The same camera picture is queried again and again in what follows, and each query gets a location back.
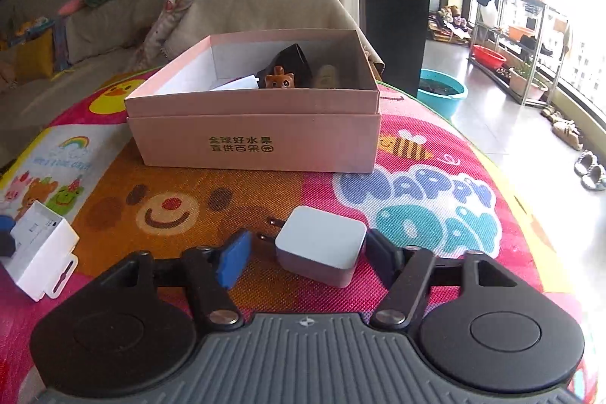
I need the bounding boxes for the white wall charger plug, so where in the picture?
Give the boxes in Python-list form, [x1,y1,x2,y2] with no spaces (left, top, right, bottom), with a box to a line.
[258,205,367,288]

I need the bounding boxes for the large white charger box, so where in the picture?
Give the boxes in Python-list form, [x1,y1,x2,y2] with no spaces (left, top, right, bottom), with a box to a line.
[1,201,79,301]

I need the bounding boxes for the colourful cartoon play mat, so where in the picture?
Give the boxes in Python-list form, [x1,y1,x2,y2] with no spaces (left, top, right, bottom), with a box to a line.
[0,70,598,404]

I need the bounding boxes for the teal plastic basin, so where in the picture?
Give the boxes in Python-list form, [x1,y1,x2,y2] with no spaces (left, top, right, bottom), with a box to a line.
[417,69,469,120]

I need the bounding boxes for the small white box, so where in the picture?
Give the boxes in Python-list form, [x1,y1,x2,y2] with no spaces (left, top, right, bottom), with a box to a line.
[211,75,259,91]

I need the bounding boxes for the pink cardboard box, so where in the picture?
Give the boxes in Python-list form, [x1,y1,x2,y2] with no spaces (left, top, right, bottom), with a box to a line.
[125,30,381,173]

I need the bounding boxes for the brown toy figurine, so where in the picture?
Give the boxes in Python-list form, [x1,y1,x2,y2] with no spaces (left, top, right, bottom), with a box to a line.
[264,66,295,88]

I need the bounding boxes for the grey slippers pair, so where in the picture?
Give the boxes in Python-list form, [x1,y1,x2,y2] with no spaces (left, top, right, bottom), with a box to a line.
[574,151,605,192]

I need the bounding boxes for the beige sandals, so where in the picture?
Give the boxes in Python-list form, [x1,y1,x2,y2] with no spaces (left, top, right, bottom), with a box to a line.
[540,106,583,151]

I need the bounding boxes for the red plastic basin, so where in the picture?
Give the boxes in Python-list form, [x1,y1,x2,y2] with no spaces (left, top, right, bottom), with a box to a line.
[472,44,506,71]

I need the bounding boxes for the metal storage rack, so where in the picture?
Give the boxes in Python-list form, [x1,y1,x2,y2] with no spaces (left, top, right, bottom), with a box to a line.
[469,0,571,109]

